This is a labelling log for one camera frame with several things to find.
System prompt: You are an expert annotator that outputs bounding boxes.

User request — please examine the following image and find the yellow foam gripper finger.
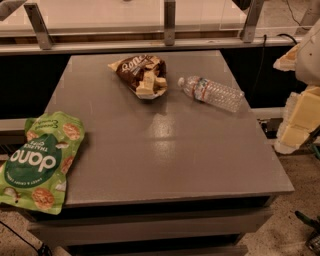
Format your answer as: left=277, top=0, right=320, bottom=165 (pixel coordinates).
left=273, top=44, right=300, bottom=71
left=274, top=87, right=320, bottom=154

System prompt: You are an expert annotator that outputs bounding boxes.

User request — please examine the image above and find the brown chip bag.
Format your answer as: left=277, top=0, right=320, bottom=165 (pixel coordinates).
left=108, top=54, right=168, bottom=100

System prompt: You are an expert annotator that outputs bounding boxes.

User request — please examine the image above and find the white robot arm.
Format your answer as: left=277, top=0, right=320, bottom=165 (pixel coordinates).
left=273, top=21, right=320, bottom=154

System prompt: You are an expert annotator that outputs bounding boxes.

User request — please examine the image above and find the green rice chip bag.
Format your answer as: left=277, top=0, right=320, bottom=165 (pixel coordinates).
left=0, top=111, right=85, bottom=215

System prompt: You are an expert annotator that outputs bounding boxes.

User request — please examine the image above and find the clear plastic water bottle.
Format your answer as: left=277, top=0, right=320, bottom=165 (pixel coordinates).
left=177, top=76, right=245, bottom=113

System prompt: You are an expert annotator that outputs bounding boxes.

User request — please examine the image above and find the dark tool on floor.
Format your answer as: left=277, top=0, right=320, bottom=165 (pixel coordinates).
left=294, top=210, right=320, bottom=254

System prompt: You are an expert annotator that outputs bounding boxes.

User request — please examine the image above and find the grey table drawer unit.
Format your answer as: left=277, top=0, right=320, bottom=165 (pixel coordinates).
left=27, top=196, right=274, bottom=256

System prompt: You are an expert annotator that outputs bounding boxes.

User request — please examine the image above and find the metal railing frame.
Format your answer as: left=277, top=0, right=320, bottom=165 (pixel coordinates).
left=0, top=0, right=320, bottom=56

